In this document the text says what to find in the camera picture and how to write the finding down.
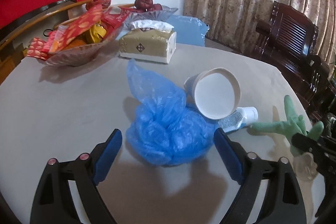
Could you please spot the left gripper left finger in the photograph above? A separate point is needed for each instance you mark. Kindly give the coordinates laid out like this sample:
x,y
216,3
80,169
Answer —
x,y
53,202

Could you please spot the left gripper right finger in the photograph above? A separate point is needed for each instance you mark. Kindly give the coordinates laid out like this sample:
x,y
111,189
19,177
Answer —
x,y
283,201

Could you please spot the green rubber glove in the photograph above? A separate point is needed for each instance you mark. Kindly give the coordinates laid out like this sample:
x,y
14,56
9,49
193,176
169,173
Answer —
x,y
294,124

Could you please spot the white blue tube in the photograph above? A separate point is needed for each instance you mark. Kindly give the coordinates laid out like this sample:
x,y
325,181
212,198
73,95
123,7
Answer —
x,y
242,117

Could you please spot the blue white paper cup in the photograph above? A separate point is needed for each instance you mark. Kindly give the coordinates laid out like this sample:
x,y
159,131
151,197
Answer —
x,y
216,93

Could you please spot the blue plastic bag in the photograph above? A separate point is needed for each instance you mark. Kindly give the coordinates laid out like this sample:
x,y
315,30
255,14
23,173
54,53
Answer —
x,y
167,130

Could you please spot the dark wooden armchair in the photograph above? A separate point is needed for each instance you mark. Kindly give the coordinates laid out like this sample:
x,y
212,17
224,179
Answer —
x,y
287,41

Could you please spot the glass snack bowl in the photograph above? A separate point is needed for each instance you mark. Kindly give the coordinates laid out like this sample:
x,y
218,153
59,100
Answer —
x,y
80,55

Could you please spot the blue covered stool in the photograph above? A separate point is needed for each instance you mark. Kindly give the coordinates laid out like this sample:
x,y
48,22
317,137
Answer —
x,y
190,30

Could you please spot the red snack packets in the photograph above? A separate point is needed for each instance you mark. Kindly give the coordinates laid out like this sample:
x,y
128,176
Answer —
x,y
89,28

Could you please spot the gold white tissue box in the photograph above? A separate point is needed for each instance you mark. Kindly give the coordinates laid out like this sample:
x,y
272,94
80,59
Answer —
x,y
149,40

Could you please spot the red ornament basket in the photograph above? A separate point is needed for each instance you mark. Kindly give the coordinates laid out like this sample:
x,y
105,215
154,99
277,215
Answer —
x,y
92,3

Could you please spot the glass fruit bowl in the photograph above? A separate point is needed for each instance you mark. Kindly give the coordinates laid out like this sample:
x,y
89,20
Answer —
x,y
158,15

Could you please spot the red apples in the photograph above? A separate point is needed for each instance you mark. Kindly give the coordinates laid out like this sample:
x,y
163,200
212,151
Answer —
x,y
147,5

